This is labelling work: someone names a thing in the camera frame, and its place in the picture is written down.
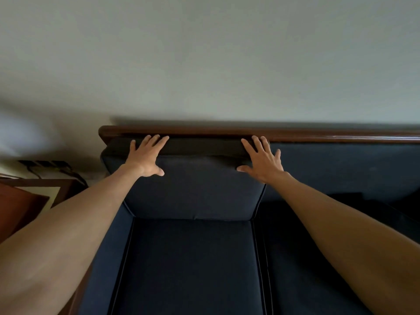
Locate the person's left hand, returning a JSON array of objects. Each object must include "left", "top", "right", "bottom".
[{"left": 122, "top": 135, "right": 170, "bottom": 178}]

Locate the person's right hand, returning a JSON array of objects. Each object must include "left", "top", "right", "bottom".
[{"left": 236, "top": 136, "right": 291, "bottom": 185}]

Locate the dark blue sofa back cushion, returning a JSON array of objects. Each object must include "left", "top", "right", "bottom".
[
  {"left": 100, "top": 137, "right": 266, "bottom": 221},
  {"left": 262, "top": 142, "right": 420, "bottom": 204}
]

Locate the person's right forearm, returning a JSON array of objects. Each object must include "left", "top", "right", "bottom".
[{"left": 264, "top": 172, "right": 420, "bottom": 315}]

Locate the person's left forearm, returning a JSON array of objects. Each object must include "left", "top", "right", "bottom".
[{"left": 0, "top": 164, "right": 145, "bottom": 315}]

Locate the cream table mat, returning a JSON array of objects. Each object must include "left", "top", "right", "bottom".
[{"left": 14, "top": 186, "right": 61, "bottom": 214}]

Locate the dark blue padded sofa armrest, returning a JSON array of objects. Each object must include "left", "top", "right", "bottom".
[{"left": 77, "top": 203, "right": 136, "bottom": 315}]

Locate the dark blue sofa seat cushion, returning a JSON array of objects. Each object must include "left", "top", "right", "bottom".
[
  {"left": 111, "top": 218, "right": 267, "bottom": 315},
  {"left": 253, "top": 193, "right": 420, "bottom": 315}
]

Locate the brown wooden side table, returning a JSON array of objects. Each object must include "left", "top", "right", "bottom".
[{"left": 0, "top": 178, "right": 88, "bottom": 244}]

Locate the brown wooden sofa frame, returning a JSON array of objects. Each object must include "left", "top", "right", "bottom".
[{"left": 66, "top": 125, "right": 420, "bottom": 315}]

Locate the black power cable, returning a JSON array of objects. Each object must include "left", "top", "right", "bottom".
[{"left": 27, "top": 166, "right": 90, "bottom": 188}]

